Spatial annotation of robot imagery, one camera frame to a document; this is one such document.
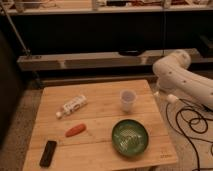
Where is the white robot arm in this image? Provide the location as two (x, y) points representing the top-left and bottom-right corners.
(152, 49), (213, 110)

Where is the white plastic bottle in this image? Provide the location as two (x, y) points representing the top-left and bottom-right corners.
(56, 95), (87, 119)

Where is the low wooden shelf bench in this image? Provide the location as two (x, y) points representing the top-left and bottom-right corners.
(17, 47), (213, 72)

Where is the orange carrot toy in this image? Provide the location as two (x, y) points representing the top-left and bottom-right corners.
(65, 124), (86, 137)

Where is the green ribbed bowl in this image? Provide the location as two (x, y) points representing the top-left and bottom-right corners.
(111, 119), (149, 157)

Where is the metal tripod leg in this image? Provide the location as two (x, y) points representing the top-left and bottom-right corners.
(0, 0), (39, 57)

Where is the black remote control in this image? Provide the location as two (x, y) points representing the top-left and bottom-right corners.
(39, 141), (57, 167)

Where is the black cable on floor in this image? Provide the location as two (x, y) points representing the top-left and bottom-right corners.
(165, 98), (213, 171)

